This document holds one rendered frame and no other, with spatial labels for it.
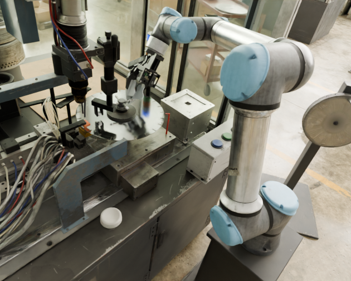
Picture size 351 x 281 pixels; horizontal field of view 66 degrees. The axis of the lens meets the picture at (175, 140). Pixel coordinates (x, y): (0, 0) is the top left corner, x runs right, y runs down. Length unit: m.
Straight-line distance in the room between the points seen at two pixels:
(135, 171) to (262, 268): 0.53
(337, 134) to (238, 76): 1.23
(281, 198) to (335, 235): 1.47
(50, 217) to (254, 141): 0.68
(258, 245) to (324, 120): 0.94
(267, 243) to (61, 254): 0.63
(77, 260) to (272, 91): 0.70
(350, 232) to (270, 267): 1.45
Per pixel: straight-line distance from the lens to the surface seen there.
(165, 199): 1.03
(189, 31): 0.92
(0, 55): 1.48
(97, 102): 0.98
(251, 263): 0.98
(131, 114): 1.04
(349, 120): 1.74
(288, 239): 1.09
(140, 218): 0.98
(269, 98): 0.61
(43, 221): 1.00
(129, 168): 1.02
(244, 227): 0.78
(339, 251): 2.23
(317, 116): 1.68
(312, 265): 2.06
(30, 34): 0.92
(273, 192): 0.86
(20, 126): 1.25
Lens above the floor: 1.56
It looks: 40 degrees down
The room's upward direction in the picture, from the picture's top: 10 degrees clockwise
